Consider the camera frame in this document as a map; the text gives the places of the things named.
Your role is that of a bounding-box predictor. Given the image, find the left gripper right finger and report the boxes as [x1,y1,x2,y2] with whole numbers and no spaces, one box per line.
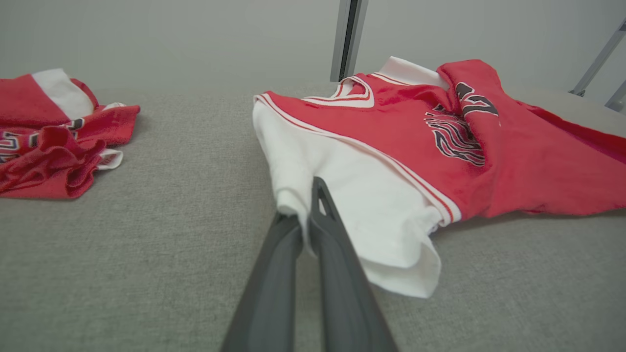
[308,176,400,352]

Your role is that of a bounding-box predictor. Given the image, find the grey partition post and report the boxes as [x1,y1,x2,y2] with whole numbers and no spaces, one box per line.
[330,0,370,83]

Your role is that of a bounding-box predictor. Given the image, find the red and white basketball jersey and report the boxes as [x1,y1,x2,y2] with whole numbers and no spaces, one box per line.
[253,56,626,299]

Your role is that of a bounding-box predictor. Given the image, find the grey fabric work surface cover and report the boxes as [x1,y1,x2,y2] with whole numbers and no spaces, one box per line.
[0,86,626,352]

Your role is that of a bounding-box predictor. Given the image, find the red shorts with Bulls print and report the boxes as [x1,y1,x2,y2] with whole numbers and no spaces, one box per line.
[0,68,141,199]

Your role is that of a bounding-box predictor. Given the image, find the grey slanted metal frame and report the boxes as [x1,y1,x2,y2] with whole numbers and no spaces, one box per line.
[569,19,626,113]

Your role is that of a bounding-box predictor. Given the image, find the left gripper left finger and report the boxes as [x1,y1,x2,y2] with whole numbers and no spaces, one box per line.
[220,211,304,352]

